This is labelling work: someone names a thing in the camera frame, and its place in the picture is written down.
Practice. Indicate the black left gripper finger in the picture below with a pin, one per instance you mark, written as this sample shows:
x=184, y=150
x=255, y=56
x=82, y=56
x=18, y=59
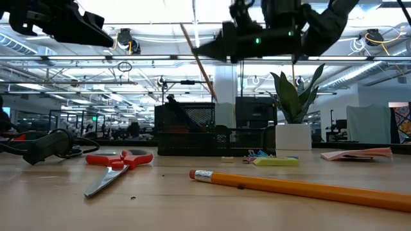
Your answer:
x=83, y=29
x=96, y=44

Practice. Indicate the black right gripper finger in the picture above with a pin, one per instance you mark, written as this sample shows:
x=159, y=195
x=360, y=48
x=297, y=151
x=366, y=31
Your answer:
x=212, y=46
x=215, y=57

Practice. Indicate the orange pencil with eraser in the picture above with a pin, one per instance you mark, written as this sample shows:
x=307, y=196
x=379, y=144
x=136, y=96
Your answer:
x=305, y=189
x=205, y=80

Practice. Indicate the yellow highlighter marker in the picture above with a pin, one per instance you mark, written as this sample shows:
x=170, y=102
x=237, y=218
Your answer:
x=276, y=161

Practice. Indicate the pink sticky note pad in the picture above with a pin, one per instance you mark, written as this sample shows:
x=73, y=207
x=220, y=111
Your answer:
x=353, y=154

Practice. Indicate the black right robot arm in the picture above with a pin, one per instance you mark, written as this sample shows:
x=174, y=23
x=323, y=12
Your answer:
x=324, y=29

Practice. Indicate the black mesh desk organizer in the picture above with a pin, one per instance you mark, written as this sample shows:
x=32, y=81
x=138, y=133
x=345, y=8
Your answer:
x=186, y=144

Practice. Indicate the grey metal crossbar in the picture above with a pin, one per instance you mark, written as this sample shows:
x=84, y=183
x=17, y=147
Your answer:
x=80, y=58

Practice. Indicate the white building column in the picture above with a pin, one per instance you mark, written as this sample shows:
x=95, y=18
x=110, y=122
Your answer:
x=224, y=83

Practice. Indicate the black screen panel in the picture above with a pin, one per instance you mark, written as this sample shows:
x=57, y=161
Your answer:
x=255, y=109

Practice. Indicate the person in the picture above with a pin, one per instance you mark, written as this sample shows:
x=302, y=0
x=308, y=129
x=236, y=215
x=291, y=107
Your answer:
x=4, y=115
x=133, y=130

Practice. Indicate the snake plant in white pot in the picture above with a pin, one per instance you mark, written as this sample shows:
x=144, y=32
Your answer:
x=293, y=138

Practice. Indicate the pink binder clip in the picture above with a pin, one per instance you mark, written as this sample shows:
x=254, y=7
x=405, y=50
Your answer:
x=248, y=159

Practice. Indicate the black desk with monitor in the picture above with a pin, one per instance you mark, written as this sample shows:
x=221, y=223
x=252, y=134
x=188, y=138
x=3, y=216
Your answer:
x=341, y=124

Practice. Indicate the green partition curtain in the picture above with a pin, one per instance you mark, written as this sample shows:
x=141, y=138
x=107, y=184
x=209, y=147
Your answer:
x=369, y=125

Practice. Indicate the small black debris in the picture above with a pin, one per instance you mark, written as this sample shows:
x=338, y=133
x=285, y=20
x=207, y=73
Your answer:
x=240, y=187

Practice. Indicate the colourful patterned panel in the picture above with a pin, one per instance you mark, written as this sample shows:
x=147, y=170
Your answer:
x=403, y=123

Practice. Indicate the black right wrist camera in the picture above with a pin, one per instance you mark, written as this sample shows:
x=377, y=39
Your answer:
x=242, y=17

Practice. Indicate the black background rig frame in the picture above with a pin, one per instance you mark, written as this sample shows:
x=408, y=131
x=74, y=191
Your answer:
x=187, y=82

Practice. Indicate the black aluminium table frame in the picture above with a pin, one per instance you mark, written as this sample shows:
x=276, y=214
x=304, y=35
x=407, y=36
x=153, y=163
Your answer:
x=353, y=148

